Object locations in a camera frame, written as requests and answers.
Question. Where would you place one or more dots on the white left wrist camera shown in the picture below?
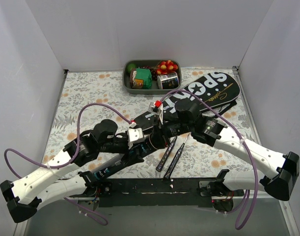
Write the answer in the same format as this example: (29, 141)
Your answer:
(135, 135)

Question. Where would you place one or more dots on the black shuttlecock tube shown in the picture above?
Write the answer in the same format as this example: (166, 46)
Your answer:
(111, 167)

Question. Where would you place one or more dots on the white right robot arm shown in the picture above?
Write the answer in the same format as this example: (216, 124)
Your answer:
(273, 172)

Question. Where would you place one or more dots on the badminton racket handle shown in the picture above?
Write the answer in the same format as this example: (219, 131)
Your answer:
(165, 156)
(174, 162)

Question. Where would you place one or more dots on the red yellow fruit bunch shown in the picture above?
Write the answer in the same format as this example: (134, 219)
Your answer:
(166, 67)

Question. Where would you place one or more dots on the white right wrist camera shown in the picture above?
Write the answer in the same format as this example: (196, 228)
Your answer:
(157, 112)

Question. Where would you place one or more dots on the floral table mat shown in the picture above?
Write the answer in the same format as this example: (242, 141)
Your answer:
(197, 160)

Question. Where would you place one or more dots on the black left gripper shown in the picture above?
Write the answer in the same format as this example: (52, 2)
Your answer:
(131, 144)

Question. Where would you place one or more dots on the green wrapped box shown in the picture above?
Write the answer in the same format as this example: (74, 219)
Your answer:
(140, 78)

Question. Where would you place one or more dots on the grey plastic tray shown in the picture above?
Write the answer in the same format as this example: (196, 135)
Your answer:
(154, 90)

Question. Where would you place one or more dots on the black printed can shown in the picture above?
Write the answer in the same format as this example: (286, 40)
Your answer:
(168, 81)

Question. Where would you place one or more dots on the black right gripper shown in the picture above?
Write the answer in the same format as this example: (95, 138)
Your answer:
(158, 132)

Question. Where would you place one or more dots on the green lime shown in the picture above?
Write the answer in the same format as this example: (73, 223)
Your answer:
(130, 67)

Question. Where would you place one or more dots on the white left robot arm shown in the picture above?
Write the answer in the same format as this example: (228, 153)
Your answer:
(45, 185)

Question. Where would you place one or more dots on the left badminton racket handle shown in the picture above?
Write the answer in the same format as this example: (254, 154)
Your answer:
(165, 156)

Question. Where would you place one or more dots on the dark grape bunch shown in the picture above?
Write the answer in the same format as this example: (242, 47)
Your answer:
(153, 71)

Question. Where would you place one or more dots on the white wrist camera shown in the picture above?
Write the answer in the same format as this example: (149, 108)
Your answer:
(157, 112)
(135, 135)

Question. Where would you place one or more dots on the black base bar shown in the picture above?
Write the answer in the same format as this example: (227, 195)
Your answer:
(190, 191)

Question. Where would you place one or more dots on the right badminton racket handle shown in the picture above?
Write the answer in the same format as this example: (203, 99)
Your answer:
(174, 162)

